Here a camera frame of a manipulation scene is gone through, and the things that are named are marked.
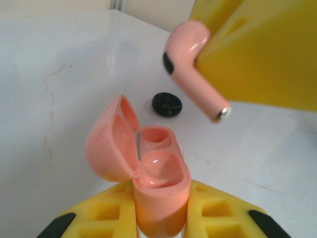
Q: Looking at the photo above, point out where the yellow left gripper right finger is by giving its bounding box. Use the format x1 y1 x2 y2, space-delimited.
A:
184 179 289 238

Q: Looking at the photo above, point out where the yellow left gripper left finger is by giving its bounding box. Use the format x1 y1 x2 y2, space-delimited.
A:
37 179 138 238

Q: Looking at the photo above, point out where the pink wireless earbud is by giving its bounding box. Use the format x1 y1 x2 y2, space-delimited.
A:
162 20 232 123

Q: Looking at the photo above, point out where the pink earbud charging case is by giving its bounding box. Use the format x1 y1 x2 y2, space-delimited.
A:
85 93 192 235

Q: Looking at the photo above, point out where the black earbud charging case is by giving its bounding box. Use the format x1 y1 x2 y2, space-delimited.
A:
151 92 183 118

